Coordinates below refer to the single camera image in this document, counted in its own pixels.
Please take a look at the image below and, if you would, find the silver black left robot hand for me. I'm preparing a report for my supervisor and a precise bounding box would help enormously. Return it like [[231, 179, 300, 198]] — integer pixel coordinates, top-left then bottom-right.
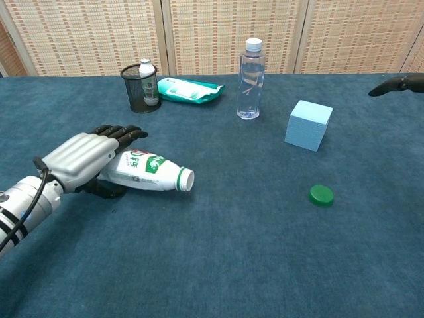
[[41, 124, 149, 200]]

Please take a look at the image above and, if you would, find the bamboo folding screen panel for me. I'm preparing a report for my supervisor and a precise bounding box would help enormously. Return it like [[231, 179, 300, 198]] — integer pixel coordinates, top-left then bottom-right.
[[161, 0, 311, 76], [399, 32, 424, 74], [0, 0, 170, 78], [294, 0, 424, 74], [0, 19, 28, 78]]

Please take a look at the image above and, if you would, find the light blue foam cube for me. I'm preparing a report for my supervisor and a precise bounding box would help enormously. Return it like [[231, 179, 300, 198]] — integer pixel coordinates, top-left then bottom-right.
[[284, 99, 334, 152]]

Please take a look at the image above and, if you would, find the green plastic bottle cap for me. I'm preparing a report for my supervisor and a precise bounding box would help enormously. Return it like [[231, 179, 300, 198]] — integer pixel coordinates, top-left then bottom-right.
[[308, 184, 335, 209]]

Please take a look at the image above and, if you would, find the white AD milk bottle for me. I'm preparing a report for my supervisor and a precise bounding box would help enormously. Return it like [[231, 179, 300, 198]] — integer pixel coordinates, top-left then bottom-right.
[[99, 149, 195, 193]]

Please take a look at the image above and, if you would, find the green wet wipes pack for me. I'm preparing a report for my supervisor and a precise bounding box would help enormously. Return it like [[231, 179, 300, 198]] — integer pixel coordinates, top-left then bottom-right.
[[157, 76, 225, 106]]

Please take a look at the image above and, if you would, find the black mesh pen cup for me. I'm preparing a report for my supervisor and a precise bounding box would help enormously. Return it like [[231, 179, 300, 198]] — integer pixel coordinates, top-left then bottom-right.
[[120, 63, 162, 114]]

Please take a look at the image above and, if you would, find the blue carpet table cloth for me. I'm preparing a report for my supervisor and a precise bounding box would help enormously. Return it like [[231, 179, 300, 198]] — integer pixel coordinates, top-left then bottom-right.
[[0, 73, 424, 318]]

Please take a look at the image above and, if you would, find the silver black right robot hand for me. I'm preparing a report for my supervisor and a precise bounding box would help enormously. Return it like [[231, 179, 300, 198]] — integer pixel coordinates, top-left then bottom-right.
[[368, 73, 424, 97]]

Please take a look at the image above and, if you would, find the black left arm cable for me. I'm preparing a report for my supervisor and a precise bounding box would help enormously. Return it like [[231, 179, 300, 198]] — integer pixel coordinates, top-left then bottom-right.
[[0, 156, 51, 253]]

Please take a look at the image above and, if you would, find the small white yogurt bottle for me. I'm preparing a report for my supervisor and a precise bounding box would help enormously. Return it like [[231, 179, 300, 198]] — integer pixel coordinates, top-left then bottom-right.
[[138, 58, 160, 107]]

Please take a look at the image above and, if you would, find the clear water bottle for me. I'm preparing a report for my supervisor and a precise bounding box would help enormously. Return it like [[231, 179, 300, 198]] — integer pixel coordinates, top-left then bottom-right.
[[236, 37, 266, 121]]

